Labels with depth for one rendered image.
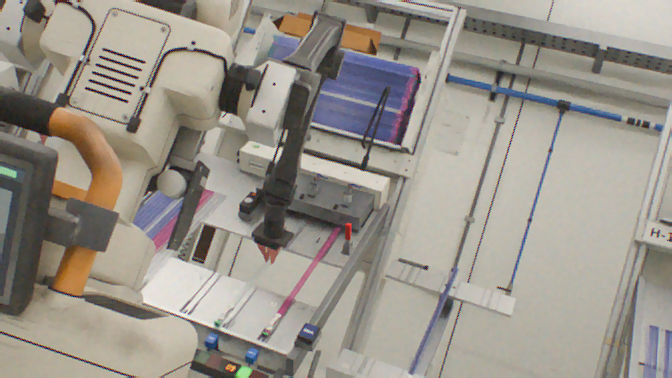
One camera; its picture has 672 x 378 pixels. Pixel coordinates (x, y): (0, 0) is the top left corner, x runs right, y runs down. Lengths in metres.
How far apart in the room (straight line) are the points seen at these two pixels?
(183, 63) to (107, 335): 0.52
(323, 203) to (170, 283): 0.51
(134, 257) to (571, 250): 2.83
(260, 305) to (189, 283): 0.21
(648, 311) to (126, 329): 1.65
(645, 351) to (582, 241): 1.74
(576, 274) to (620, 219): 0.34
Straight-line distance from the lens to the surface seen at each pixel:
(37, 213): 0.75
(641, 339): 2.11
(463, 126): 3.87
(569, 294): 3.73
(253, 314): 1.94
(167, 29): 1.20
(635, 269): 2.30
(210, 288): 2.01
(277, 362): 1.85
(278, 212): 1.94
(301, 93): 1.24
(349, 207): 2.21
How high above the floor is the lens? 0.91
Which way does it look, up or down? 7 degrees up
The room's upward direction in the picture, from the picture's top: 18 degrees clockwise
